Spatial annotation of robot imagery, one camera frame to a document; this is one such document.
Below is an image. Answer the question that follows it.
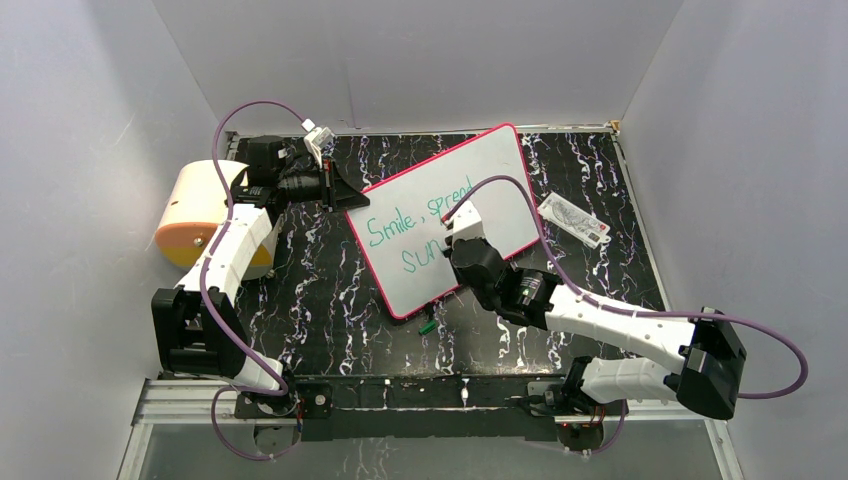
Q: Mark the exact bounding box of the white printed plastic package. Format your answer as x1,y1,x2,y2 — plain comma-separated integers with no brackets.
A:
537,193,611,248

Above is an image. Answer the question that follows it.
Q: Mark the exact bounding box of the green marker cap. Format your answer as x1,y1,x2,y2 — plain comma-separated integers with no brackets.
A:
418,320,438,336

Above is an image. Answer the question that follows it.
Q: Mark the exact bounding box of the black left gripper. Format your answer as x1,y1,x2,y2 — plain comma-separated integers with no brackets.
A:
279,158,371,215

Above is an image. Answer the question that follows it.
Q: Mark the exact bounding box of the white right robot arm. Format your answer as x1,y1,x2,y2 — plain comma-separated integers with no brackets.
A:
446,238,747,420

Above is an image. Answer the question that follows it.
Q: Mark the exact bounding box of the beige cylindrical drum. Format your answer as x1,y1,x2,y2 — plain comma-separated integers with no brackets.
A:
154,160,279,285

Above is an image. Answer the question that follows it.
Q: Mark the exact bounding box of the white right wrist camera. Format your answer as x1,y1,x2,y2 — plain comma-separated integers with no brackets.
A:
442,201,486,247

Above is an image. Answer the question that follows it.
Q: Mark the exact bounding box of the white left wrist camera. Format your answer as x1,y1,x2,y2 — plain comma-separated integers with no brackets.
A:
301,119,335,170

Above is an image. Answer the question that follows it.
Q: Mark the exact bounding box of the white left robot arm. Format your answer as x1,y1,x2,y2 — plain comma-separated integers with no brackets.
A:
151,135,370,416

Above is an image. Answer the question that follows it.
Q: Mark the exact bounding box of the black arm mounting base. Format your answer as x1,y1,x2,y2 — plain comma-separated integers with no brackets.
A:
235,375,612,450

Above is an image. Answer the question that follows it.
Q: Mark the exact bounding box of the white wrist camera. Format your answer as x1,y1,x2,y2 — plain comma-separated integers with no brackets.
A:
301,119,335,170
442,201,486,247

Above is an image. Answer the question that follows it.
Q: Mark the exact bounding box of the pink framed whiteboard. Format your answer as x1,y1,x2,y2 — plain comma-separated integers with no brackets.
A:
346,123,539,320

